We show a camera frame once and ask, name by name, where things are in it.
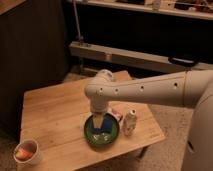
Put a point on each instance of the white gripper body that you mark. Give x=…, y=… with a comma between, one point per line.
x=98, y=107

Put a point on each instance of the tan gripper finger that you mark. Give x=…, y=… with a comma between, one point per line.
x=97, y=121

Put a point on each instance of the white eraser with red sleeve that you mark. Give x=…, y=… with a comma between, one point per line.
x=116, y=114

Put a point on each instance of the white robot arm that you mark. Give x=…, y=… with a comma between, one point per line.
x=191, y=89

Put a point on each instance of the blue sponge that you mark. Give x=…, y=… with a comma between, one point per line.
x=105, y=128

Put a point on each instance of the green round plate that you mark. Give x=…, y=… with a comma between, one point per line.
x=103, y=136

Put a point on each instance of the small white bottle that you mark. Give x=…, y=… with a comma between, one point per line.
x=129, y=122

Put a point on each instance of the wooden table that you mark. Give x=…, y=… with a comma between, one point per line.
x=54, y=116

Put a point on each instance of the metal pole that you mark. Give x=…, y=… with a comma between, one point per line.
x=79, y=35

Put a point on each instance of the long wooden beam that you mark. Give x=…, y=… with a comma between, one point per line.
x=131, y=58

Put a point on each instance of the white cup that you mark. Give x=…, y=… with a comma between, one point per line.
x=32, y=146

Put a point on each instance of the orange object in cup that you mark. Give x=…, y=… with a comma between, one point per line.
x=23, y=154

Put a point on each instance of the upper wooden shelf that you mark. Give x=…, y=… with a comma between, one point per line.
x=153, y=8

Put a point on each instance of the black handle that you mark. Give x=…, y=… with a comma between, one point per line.
x=182, y=62

